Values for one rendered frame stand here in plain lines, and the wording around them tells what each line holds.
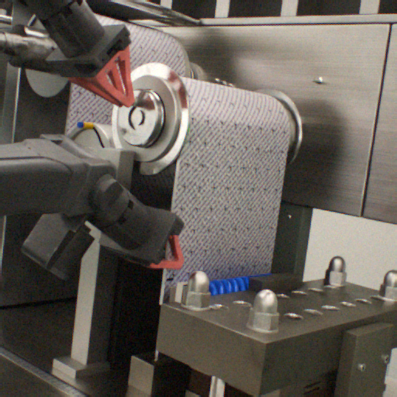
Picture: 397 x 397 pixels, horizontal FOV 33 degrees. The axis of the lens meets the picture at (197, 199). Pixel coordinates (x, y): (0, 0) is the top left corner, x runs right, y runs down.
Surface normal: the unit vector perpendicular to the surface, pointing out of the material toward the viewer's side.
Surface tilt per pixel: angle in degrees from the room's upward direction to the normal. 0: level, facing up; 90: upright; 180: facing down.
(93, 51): 49
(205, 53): 90
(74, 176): 107
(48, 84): 90
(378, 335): 90
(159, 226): 60
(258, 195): 90
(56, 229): 72
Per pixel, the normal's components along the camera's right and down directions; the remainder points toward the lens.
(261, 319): -0.22, 0.07
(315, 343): 0.73, 0.16
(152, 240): -0.51, -0.51
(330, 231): -0.67, -0.01
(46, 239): -0.18, -0.24
